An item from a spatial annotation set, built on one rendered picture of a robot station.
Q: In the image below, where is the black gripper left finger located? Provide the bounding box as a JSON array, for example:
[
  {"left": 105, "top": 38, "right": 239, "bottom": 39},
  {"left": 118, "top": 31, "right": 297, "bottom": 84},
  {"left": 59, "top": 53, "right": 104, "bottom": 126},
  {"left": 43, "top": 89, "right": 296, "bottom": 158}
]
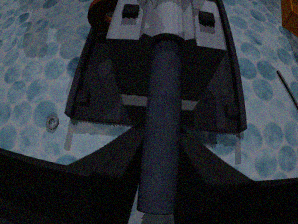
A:
[{"left": 0, "top": 121, "right": 145, "bottom": 224}]

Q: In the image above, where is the brown rectangular tray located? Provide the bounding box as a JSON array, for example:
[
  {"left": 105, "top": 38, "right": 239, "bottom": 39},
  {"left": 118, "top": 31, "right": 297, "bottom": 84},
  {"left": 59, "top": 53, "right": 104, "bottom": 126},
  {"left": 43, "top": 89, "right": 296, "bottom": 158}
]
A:
[{"left": 281, "top": 0, "right": 298, "bottom": 36}]

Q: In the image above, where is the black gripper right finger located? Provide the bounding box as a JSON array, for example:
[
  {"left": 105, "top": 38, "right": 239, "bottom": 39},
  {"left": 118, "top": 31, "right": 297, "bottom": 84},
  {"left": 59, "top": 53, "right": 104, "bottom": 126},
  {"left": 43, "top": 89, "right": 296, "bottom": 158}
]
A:
[{"left": 173, "top": 127, "right": 298, "bottom": 224}]

